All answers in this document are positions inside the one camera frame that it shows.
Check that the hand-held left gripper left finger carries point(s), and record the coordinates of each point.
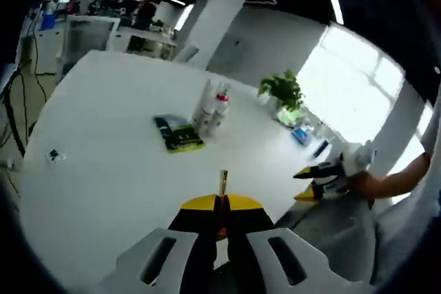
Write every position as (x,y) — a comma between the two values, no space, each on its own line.
(196,225)

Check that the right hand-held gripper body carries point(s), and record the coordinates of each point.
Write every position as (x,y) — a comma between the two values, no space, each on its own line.
(358,161)

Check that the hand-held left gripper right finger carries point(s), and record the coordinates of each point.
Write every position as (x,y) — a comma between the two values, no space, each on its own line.
(248,225)

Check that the gold foil skincare sachet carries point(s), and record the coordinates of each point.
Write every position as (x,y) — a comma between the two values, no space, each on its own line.
(224,184)

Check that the green black skincare packet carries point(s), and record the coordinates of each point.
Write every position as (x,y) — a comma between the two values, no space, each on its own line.
(182,135)

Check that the red label white skincare tube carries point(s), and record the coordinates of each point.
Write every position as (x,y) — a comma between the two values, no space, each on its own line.
(218,125)

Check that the clear blue print skincare sachet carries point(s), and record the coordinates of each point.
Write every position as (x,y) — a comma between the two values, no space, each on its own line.
(53,154)

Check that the person's right hand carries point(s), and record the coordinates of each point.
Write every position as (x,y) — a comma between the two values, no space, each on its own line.
(370,185)

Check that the black phone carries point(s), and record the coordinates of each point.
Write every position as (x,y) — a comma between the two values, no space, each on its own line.
(321,147)

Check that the grey mesh office chair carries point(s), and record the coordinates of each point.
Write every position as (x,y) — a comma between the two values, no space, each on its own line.
(327,225)

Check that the blue tissue pack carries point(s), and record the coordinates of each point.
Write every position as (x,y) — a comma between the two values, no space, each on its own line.
(302,135)

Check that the green white plastic bag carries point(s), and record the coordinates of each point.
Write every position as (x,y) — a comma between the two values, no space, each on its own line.
(289,116)

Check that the potted green plant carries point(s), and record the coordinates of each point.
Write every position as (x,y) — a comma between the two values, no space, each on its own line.
(282,87)

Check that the white square pillar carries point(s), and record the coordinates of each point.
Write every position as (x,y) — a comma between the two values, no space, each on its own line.
(217,25)

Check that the white panel desk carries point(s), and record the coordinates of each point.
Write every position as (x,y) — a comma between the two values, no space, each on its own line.
(89,36)

